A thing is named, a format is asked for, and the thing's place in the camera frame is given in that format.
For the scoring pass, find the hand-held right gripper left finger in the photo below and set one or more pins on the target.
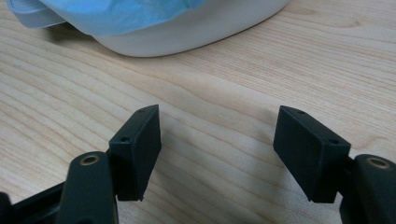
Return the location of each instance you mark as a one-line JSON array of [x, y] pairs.
[[137, 155]]

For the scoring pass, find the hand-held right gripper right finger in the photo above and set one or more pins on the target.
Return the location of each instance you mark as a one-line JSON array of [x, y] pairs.
[[311, 155]]

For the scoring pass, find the white pedal trash can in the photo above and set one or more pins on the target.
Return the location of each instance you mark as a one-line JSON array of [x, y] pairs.
[[186, 39]]

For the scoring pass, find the light blue cloth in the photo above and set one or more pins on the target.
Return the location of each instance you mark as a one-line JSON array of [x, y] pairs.
[[124, 15]]

